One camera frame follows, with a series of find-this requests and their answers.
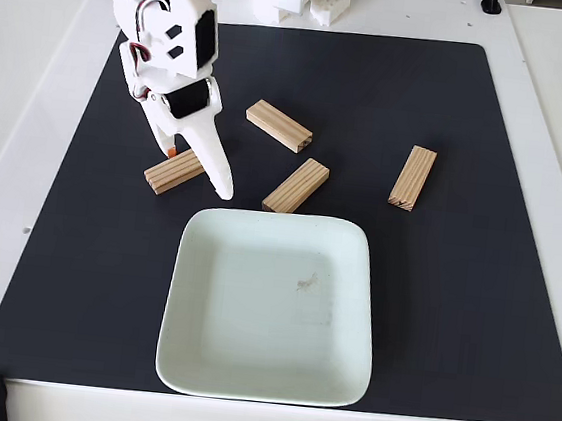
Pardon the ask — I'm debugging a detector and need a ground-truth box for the pale green square plate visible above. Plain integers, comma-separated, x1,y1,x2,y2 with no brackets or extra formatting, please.
150,200,389,415

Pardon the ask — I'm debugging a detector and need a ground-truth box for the red black white servo cable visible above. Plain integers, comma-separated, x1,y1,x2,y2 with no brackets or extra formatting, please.
123,0,176,104

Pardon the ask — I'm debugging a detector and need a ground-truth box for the striped wooden block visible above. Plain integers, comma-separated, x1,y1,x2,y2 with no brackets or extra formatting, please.
386,142,439,215
260,153,332,219

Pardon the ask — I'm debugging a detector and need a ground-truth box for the grooved wooden block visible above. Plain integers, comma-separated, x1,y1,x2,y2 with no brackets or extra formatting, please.
141,144,209,200

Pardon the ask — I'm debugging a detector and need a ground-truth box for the black rubber mat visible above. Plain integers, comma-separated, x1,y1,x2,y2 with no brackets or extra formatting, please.
0,0,562,421

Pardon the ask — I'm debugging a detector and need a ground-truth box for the smooth wooden block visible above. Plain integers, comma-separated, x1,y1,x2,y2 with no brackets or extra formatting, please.
241,96,317,156

